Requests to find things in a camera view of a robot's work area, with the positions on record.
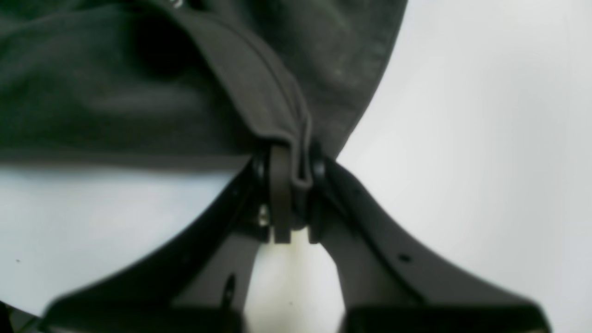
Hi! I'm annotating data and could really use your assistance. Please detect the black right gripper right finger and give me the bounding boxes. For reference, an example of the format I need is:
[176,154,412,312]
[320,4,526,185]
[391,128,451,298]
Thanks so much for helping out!
[311,154,551,333]

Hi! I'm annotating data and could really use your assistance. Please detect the dark grey T-shirt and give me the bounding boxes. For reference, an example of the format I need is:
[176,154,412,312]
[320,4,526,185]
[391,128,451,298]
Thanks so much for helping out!
[0,0,407,187]

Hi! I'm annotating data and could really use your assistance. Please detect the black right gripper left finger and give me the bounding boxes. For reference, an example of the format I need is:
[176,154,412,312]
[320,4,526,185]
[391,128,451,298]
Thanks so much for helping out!
[42,145,291,333]

